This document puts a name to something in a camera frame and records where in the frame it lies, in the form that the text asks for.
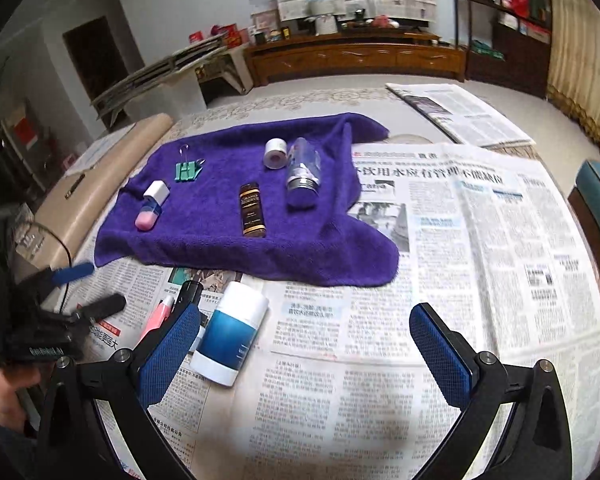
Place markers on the blue and white deodorant stick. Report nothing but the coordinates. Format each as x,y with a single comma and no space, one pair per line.
230,335

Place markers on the small grey bottle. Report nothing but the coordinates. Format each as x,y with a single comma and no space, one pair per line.
275,154

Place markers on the person's left hand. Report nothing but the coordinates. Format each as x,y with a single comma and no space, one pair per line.
7,395

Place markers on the white charger adapter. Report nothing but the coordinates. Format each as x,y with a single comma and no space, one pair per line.
157,191

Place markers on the small printed squeeze tube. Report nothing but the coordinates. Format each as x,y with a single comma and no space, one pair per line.
302,170

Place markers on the black teapot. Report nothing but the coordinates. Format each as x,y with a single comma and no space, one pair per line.
360,16

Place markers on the wooden television cabinet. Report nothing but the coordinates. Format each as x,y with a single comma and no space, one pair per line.
355,60

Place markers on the newspaper sheet with bold headline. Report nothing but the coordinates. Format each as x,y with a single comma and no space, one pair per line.
480,240

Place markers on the red gift box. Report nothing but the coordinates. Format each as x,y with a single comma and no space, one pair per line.
235,34
196,37

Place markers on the grey folded table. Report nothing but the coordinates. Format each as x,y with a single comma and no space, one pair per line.
155,72

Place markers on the beige side table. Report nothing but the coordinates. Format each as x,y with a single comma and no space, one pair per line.
120,160

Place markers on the printed paper sheet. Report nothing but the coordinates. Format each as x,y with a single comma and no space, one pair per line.
100,152

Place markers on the red shelf bag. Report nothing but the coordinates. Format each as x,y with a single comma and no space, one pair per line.
519,0

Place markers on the paper poster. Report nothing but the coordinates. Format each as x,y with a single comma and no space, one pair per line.
264,10

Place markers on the translucent storage box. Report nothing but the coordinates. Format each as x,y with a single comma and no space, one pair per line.
170,97

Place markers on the pink toy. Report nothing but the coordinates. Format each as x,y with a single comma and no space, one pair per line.
385,22

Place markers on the black pen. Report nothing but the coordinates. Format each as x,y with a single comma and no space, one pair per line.
75,185

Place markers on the newspaper sheet with blue advert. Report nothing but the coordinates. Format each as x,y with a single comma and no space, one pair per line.
305,400

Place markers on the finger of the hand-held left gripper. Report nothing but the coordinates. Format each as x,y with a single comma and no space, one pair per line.
75,271
102,306

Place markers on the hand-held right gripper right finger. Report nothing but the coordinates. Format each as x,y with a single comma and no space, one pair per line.
440,360

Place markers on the green binder clip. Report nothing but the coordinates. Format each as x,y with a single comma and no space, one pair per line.
187,172

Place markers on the black tube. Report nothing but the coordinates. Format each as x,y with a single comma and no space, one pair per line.
190,292

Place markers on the folded newspaper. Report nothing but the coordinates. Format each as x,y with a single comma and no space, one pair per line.
455,110

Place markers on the patterned tablecloth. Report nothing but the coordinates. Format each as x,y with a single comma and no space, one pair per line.
290,102

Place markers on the clear drinking glass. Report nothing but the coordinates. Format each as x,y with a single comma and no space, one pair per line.
27,240

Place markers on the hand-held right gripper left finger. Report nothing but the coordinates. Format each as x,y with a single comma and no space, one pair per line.
170,360

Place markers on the dark display shelf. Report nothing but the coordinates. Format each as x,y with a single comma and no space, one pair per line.
510,60

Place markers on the brown and gold bottle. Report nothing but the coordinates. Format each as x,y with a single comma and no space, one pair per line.
251,210

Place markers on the beige curtain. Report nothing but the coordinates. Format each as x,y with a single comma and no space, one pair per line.
580,85

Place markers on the red paper notice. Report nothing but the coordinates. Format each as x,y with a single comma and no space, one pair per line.
25,132

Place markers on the pink lip balm tube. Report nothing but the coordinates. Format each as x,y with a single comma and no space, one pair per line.
155,320

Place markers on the purple towel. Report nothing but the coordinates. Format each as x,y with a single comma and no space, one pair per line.
205,250

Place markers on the pink jar with blue lid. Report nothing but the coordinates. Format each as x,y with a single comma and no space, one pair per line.
145,219

